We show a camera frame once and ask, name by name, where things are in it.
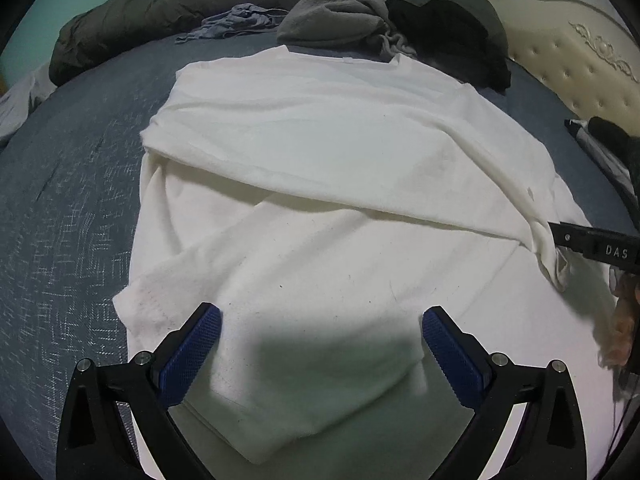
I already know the light grey pillow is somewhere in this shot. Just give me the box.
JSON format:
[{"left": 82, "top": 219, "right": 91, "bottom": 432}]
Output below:
[{"left": 0, "top": 67, "right": 58, "bottom": 143}]

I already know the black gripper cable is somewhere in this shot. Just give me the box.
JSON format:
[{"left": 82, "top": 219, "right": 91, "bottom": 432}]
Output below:
[{"left": 602, "top": 370, "right": 640, "bottom": 466}]

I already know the white long-sleeve shirt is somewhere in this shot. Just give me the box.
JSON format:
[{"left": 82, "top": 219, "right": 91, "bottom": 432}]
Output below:
[{"left": 112, "top": 45, "right": 640, "bottom": 480}]

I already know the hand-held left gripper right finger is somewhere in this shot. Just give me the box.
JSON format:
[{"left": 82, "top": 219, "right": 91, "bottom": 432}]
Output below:
[{"left": 421, "top": 306, "right": 587, "bottom": 480}]

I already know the purple-blue crumpled garment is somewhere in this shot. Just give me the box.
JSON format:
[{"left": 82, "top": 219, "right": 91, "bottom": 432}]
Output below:
[{"left": 175, "top": 3, "right": 291, "bottom": 45}]

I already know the cream tufted headboard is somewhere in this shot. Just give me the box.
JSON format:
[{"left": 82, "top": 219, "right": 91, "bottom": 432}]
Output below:
[{"left": 500, "top": 0, "right": 640, "bottom": 131}]

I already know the grey white folded garment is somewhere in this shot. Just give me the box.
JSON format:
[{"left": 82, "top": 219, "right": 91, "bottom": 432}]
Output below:
[{"left": 565, "top": 119, "right": 640, "bottom": 206}]

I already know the person's right hand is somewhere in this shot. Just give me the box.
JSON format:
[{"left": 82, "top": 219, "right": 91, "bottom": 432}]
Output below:
[{"left": 596, "top": 276, "right": 640, "bottom": 372}]

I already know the grey sweater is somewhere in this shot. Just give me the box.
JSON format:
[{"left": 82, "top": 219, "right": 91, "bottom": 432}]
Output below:
[{"left": 276, "top": 0, "right": 418, "bottom": 61}]

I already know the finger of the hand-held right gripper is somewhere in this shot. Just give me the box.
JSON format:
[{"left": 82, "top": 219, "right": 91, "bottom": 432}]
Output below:
[{"left": 547, "top": 220, "right": 594, "bottom": 258}]

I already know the black crumpled garment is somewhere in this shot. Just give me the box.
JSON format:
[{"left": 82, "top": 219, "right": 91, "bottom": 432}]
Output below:
[{"left": 385, "top": 0, "right": 512, "bottom": 93}]

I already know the dark grey rolled duvet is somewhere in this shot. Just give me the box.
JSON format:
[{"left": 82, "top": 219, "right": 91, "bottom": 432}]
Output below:
[{"left": 48, "top": 0, "right": 511, "bottom": 86}]

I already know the black folded garment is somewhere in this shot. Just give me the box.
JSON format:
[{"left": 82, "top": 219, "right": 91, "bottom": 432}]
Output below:
[{"left": 587, "top": 116, "right": 640, "bottom": 196}]

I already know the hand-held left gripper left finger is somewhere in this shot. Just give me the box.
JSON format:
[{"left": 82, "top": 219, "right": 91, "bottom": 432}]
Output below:
[{"left": 56, "top": 303, "right": 223, "bottom": 480}]

